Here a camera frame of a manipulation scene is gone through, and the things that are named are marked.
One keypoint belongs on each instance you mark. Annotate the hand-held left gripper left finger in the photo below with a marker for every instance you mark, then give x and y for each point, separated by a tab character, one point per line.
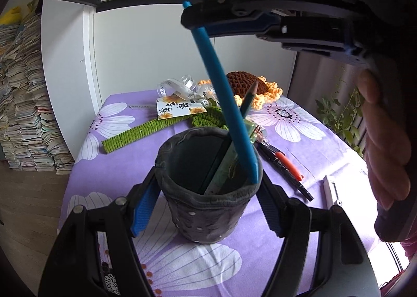
143	209

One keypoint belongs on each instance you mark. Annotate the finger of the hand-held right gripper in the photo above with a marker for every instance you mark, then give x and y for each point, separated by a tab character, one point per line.
221	13

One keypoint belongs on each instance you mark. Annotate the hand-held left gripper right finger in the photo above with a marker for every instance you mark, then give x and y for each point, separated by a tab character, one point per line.
270	215

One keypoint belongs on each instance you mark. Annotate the grey fabric pen holder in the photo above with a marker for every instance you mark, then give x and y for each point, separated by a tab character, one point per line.
208	215

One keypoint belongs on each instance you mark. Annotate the blue pen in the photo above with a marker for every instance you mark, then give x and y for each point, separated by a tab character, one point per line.
228	105

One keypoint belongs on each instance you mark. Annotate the person's right forearm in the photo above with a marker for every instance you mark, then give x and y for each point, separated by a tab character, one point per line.
409	249

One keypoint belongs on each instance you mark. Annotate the person's right hand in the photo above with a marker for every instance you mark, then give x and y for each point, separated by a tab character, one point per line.
384	140

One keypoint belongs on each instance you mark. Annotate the black marker pen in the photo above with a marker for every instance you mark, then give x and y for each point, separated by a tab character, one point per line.
303	189

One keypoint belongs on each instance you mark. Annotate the purple floral tablecloth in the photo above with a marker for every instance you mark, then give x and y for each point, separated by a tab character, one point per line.
107	179

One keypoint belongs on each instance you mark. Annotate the red marker pen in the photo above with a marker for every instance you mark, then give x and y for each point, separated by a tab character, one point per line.
288	163

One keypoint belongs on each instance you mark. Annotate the green transparent ruler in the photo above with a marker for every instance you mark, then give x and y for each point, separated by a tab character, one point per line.
224	170

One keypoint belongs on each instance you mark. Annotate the white utility knife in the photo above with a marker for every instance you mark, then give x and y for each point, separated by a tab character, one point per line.
332	191

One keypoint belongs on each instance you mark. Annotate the crochet sunflower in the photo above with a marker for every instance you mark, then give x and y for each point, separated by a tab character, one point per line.
241	83

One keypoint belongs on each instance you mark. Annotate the white printed ribbon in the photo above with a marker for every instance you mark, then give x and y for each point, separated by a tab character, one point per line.
177	83

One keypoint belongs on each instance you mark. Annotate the dark green pencil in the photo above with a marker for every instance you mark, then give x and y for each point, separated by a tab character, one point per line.
249	100

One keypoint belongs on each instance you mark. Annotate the white printed paper strip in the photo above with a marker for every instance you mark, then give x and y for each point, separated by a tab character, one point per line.
143	106

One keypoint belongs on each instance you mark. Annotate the sunflower gift tag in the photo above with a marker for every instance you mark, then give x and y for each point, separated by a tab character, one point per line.
171	109

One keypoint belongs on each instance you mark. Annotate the green potted plant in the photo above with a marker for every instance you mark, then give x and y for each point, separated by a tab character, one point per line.
342	114

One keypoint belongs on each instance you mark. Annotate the stack of papers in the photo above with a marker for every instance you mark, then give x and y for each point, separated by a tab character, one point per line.
26	105

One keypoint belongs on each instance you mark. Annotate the white cabinet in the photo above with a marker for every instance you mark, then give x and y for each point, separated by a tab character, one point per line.
65	56

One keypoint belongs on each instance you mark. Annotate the yellow bag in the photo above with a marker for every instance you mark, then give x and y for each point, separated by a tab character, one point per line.
11	16

